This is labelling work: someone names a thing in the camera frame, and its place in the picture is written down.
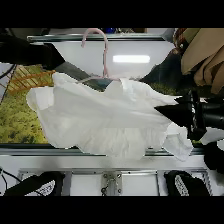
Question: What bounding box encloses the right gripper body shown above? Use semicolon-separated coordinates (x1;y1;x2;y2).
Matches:
154;96;192;128

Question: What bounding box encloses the white long-sleeved shirt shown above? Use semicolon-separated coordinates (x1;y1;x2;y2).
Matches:
25;71;195;163

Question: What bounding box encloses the pink clothes hanger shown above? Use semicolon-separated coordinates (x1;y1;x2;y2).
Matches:
75;27;122;84

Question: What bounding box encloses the orange clothes hanger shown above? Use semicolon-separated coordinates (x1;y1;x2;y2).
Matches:
5;64;55;95

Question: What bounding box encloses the tan garment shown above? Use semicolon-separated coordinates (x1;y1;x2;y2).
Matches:
180;27;224;96

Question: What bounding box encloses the checked garment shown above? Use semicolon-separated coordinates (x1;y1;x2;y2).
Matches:
172;27;188;56

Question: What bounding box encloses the silver frame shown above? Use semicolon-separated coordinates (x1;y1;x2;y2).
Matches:
0;32;224;197

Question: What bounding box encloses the black cable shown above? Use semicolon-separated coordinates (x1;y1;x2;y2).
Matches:
0;166;23;189

